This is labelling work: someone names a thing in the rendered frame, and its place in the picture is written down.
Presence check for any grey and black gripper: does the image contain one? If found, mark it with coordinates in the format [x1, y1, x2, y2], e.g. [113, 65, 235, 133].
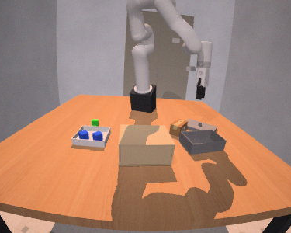
[196, 67, 210, 100]

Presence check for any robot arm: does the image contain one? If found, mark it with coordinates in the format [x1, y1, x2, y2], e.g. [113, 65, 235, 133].
[126, 0, 213, 94]

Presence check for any green block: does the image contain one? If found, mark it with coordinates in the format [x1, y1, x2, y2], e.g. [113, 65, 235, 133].
[91, 119, 99, 127]

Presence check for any brown cardboard box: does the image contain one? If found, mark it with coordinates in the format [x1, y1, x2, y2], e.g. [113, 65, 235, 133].
[169, 119, 188, 137]

